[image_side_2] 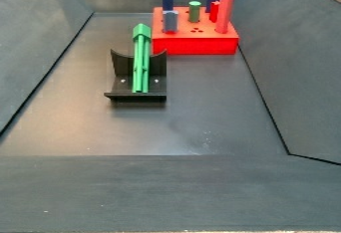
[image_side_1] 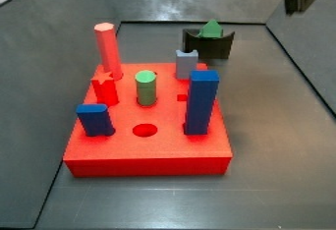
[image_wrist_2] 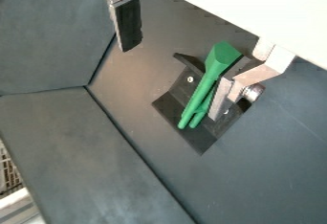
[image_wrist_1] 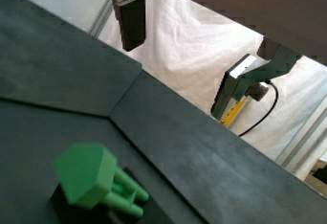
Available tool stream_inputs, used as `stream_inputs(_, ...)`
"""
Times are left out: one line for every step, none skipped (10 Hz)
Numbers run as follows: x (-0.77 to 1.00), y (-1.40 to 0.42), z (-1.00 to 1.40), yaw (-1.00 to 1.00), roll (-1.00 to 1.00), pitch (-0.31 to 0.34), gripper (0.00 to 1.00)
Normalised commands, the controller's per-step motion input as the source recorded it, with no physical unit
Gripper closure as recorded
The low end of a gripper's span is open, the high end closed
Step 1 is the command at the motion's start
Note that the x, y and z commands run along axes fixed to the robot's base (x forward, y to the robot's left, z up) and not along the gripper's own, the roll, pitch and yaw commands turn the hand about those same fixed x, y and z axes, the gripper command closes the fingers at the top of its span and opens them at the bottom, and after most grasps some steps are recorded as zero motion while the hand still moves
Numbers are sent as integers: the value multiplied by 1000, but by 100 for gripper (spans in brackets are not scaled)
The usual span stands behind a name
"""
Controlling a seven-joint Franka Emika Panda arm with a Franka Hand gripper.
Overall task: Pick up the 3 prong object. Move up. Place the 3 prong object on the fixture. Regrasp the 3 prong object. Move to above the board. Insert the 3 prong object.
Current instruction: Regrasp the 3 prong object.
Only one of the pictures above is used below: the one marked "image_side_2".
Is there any green three prong object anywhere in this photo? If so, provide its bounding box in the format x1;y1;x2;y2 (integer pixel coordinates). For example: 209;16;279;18
132;24;152;93

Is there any black curved fixture cradle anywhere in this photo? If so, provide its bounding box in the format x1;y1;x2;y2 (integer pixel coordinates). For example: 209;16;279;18
104;51;167;102

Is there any red peg board base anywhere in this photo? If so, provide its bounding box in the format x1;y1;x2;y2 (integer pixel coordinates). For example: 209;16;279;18
152;7;239;55

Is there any light blue notched peg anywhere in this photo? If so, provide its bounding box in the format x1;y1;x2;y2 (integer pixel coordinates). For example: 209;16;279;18
163;10;177;33

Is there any green cylinder peg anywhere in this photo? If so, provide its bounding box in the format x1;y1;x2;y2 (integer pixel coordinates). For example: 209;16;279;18
187;1;200;23

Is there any red star peg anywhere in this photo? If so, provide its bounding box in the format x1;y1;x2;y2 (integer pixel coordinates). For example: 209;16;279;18
208;1;219;23

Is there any short dark blue peg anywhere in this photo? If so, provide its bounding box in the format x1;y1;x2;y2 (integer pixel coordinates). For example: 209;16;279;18
204;0;220;14

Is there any tall pink octagonal peg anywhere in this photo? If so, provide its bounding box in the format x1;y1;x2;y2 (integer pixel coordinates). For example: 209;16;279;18
215;0;233;34

